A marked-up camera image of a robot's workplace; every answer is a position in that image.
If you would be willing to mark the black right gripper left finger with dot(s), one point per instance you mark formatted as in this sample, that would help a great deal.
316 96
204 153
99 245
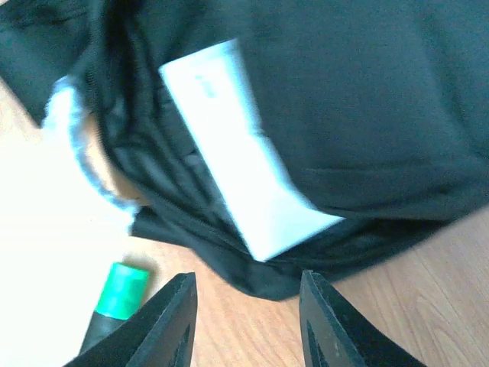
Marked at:
160 333

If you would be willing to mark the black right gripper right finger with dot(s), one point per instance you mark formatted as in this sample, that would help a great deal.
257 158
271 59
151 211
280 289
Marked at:
334 333

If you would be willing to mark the black student backpack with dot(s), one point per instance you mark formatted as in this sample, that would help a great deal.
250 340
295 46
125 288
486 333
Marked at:
379 110

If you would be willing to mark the grey book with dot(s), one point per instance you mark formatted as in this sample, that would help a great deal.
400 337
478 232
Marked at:
214 97

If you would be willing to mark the green black highlighter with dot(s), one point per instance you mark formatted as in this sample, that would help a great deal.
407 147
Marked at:
121 297

